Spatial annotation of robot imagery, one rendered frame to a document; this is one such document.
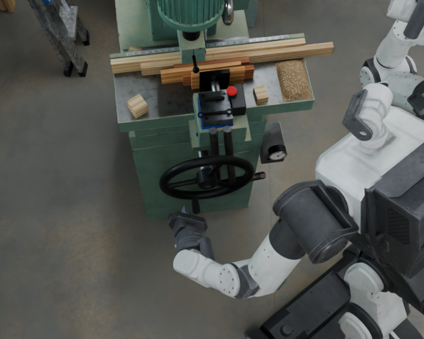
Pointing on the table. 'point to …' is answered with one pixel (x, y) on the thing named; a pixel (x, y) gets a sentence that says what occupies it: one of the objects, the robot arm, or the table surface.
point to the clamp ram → (214, 80)
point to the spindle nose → (191, 35)
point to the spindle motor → (190, 13)
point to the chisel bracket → (192, 48)
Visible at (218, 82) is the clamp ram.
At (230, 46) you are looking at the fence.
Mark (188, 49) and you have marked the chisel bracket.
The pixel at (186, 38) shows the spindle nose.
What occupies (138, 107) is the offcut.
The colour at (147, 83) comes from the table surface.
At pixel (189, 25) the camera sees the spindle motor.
